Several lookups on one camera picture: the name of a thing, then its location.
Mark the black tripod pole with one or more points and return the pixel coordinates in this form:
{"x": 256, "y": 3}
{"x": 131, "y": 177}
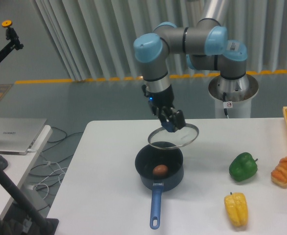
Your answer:
{"x": 47, "y": 226}

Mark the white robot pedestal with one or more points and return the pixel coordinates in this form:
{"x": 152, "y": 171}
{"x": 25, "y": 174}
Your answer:
{"x": 233, "y": 98}

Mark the white side table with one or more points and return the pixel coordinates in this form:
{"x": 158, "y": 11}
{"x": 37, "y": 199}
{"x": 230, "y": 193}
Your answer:
{"x": 18, "y": 169}

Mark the yellow bell pepper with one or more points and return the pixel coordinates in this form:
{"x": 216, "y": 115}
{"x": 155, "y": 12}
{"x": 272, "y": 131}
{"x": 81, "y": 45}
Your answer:
{"x": 236, "y": 208}

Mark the blue saucepan with handle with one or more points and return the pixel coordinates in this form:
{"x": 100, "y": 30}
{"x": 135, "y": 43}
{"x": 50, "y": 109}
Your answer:
{"x": 149, "y": 157}

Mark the brown egg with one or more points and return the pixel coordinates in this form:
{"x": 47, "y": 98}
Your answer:
{"x": 160, "y": 171}

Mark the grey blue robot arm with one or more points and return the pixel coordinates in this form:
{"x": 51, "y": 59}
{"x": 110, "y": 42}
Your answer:
{"x": 206, "y": 46}

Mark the orange croissant bread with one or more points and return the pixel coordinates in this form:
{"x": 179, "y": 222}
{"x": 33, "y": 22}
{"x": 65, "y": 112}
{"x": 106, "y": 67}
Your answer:
{"x": 279, "y": 174}

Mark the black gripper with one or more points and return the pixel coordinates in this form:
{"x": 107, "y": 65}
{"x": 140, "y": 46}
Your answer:
{"x": 160, "y": 103}

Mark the glass pot lid blue knob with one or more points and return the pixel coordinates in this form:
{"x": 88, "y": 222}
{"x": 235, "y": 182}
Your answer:
{"x": 162, "y": 139}

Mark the silver laptop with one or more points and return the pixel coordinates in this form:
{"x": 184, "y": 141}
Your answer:
{"x": 17, "y": 135}

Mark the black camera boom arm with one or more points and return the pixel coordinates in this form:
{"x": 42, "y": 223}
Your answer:
{"x": 12, "y": 38}

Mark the green bell pepper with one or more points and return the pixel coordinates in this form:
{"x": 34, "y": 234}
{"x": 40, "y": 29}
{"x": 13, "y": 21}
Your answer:
{"x": 243, "y": 167}

